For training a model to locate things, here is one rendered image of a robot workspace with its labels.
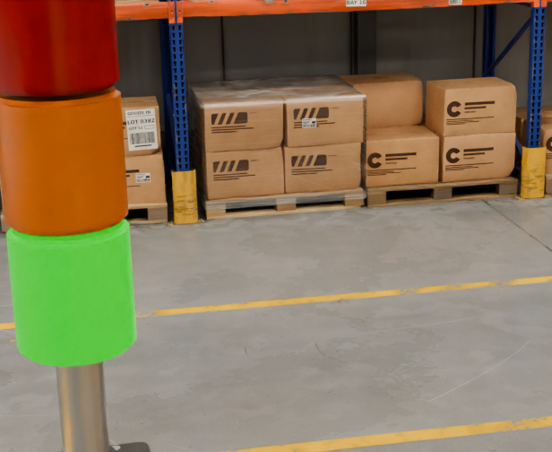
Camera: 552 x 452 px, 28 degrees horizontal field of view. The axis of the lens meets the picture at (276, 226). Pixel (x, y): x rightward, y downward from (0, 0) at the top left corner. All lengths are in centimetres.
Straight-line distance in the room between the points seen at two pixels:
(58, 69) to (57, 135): 3
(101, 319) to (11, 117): 9
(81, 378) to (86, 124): 11
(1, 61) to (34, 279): 9
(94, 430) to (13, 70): 16
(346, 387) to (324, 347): 52
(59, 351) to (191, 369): 535
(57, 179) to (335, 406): 496
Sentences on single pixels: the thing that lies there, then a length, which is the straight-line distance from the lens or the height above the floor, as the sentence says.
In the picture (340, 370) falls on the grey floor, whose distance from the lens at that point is 574.
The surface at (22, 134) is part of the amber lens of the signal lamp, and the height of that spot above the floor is 226.
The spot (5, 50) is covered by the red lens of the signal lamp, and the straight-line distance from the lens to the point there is 44.
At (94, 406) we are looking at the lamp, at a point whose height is 214.
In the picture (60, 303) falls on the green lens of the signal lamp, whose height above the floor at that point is 219.
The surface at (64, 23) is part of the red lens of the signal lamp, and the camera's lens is 43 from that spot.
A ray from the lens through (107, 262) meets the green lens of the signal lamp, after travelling 45.
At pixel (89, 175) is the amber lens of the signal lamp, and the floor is 224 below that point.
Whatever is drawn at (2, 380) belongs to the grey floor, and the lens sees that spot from 589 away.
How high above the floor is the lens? 234
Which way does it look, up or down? 17 degrees down
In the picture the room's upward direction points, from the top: 1 degrees counter-clockwise
